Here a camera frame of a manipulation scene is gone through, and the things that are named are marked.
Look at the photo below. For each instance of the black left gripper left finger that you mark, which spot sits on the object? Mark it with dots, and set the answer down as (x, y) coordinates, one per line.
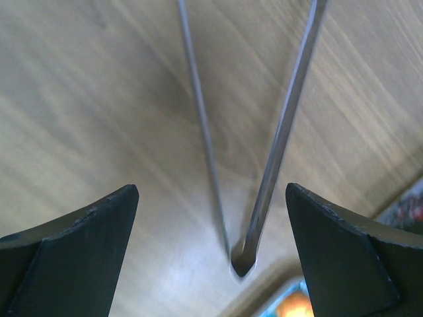
(69, 266)

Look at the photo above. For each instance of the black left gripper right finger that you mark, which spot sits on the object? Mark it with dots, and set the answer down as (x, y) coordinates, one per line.
(354, 266)

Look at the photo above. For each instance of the blue floral tray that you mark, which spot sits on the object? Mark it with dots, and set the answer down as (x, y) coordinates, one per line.
(291, 299)

